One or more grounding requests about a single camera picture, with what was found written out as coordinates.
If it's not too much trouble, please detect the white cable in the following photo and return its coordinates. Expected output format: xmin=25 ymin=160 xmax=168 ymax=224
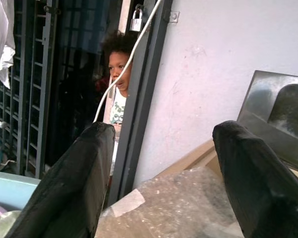
xmin=93 ymin=0 xmax=162 ymax=123

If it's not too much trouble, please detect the beige flat board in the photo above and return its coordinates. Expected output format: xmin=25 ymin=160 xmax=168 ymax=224
xmin=161 ymin=138 xmax=298 ymax=189

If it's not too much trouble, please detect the white hanging cloth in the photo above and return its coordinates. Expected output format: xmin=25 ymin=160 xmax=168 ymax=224
xmin=0 ymin=0 xmax=16 ymax=89

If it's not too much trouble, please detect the dark metal gate grille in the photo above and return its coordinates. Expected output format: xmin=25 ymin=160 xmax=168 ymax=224
xmin=0 ymin=0 xmax=63 ymax=179

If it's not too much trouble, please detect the silver padlock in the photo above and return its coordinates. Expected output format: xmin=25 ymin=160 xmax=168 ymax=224
xmin=129 ymin=7 xmax=143 ymax=32

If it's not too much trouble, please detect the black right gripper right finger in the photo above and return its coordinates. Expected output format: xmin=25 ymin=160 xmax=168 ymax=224
xmin=212 ymin=120 xmax=298 ymax=238

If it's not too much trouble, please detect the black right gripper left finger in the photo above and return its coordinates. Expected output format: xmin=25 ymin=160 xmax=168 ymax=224
xmin=5 ymin=121 xmax=116 ymax=238

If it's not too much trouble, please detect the bubble wrapped package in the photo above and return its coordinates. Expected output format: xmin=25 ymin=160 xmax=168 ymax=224
xmin=95 ymin=166 xmax=245 ymax=238

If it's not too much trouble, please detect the stainless steel sink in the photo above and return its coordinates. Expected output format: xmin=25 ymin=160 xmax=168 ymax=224
xmin=237 ymin=70 xmax=298 ymax=172

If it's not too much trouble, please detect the pale green cloth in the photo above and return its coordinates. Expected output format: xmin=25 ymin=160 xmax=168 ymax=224
xmin=0 ymin=210 xmax=22 ymax=238

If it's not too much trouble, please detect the metal latch plate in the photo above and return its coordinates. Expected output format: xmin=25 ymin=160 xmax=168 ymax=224
xmin=168 ymin=11 xmax=181 ymax=23

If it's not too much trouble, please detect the child in white shirt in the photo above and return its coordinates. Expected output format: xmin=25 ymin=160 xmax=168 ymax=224
xmin=95 ymin=31 xmax=138 ymax=177

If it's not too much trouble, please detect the grey metal door frame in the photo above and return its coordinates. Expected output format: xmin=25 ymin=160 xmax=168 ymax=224
xmin=107 ymin=0 xmax=174 ymax=206

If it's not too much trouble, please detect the light blue plastic tub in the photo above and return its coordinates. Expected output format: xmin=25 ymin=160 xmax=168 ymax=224
xmin=0 ymin=170 xmax=42 ymax=211

